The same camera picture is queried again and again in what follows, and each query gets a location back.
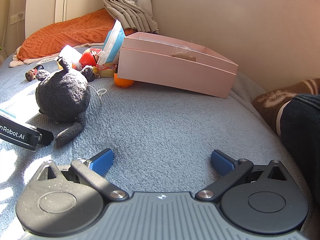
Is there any red toy figure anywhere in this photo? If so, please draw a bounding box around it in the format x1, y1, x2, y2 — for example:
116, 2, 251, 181
79, 48, 104, 68

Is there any blue grey fleece blanket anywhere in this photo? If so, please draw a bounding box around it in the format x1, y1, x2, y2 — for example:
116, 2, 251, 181
0, 44, 320, 240

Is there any wooden doll keychain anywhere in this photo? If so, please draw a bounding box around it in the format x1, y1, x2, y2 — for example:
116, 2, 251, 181
25, 65, 45, 82

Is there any grey pleated curtain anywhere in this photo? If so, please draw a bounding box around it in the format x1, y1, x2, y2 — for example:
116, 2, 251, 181
102, 0, 159, 37

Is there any white fabric label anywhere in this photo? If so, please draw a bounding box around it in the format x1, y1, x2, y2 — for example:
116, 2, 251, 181
37, 56, 57, 64

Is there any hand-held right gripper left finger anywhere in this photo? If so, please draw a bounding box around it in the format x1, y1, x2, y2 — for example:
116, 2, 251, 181
37, 148, 129, 202

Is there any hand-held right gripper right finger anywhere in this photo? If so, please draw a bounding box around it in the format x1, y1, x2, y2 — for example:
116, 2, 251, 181
195, 149, 288, 202

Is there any pink cardboard box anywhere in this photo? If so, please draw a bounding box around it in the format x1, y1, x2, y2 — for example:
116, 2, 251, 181
117, 32, 239, 98

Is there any person's leg in jeans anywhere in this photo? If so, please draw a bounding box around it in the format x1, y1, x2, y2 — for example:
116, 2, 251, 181
279, 94, 320, 205

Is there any black plush toy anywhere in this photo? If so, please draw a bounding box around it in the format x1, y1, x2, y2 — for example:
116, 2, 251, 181
35, 57, 95, 148

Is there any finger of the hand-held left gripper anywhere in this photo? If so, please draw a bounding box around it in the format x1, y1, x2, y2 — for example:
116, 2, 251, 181
37, 128, 54, 147

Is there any small orange toy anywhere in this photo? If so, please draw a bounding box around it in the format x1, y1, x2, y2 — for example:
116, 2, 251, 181
114, 73, 135, 88

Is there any beige cloth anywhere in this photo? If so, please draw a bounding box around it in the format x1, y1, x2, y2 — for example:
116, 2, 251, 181
9, 44, 105, 68

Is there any orange textured blanket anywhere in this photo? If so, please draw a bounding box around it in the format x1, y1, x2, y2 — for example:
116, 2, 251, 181
19, 8, 118, 62

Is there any brown striped blanket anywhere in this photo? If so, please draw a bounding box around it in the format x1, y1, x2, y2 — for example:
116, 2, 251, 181
252, 78, 320, 134

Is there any pink yellow toy block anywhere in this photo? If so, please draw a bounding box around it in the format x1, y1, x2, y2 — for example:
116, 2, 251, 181
96, 63, 118, 78

